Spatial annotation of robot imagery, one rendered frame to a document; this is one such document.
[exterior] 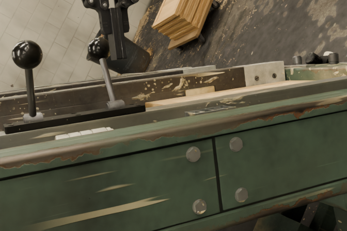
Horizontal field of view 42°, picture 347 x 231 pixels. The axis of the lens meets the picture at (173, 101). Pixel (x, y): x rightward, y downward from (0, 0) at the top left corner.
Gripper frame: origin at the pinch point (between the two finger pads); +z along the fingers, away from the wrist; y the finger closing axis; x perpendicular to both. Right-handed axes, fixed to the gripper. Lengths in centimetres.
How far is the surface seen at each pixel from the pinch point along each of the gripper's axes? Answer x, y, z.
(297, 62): 41, 62, 9
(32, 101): 2.6, -12.0, 7.7
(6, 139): 2.3, -16.1, 12.3
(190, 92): 38.5, 28.0, 12.8
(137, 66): 455, 155, 8
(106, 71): 7.2, -0.2, 5.1
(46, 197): -22.3, -14.4, 14.6
